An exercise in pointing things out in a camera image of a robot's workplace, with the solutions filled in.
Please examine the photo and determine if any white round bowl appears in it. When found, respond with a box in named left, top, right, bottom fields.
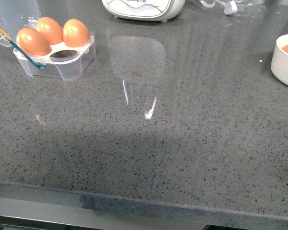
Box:
left=271, top=34, right=288, bottom=86

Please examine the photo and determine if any white soy milk maker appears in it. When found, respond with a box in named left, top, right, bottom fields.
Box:
left=102, top=0, right=185, bottom=22

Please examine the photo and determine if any clear plastic bag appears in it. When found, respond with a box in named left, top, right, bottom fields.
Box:
left=190, top=0, right=267, bottom=19

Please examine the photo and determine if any yellow and blue string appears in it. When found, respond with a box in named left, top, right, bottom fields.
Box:
left=0, top=19, right=47, bottom=70

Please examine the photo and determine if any brown egg right in box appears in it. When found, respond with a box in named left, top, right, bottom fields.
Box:
left=62, top=19, right=91, bottom=47

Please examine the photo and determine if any white power cord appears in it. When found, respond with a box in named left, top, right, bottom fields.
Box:
left=201, top=0, right=238, bottom=15

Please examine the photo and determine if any brown egg back middle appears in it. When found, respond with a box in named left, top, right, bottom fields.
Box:
left=36, top=17, right=63, bottom=45

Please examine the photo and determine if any clear plastic egg box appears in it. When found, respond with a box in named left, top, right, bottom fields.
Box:
left=0, top=0, right=96, bottom=81

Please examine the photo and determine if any brown egg front left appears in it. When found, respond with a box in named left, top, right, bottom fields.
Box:
left=16, top=27, right=51, bottom=56

